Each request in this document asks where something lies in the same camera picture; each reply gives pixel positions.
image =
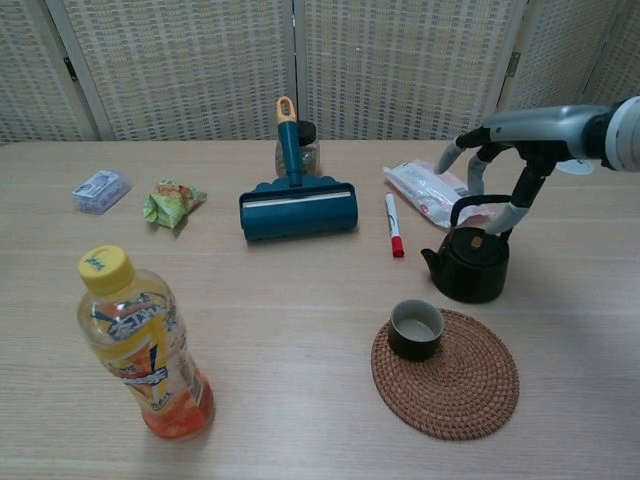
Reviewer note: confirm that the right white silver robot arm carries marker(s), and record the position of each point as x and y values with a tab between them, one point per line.
625	135

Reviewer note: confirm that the glass jar black lid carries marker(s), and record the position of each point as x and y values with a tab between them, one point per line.
309	150

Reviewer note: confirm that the crumpled green snack wrapper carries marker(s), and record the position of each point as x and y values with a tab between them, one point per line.
170	205

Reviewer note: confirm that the white pink plastic packet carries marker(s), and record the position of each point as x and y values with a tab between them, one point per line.
425	187

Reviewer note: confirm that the round woven brown coaster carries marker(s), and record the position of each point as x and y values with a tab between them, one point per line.
460	390

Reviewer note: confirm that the white marker red cap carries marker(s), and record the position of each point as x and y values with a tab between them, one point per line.
392	220

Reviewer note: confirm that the woven folding screen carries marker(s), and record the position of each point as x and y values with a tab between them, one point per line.
200	65

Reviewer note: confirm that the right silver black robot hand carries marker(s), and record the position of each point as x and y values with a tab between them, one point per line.
545	130

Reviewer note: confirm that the small clear plastic box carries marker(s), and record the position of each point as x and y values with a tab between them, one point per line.
100	192

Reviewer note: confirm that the dark ceramic teacup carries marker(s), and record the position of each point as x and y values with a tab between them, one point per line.
415	345

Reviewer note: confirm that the orange drink bottle yellow cap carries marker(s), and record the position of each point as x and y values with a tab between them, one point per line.
150	360

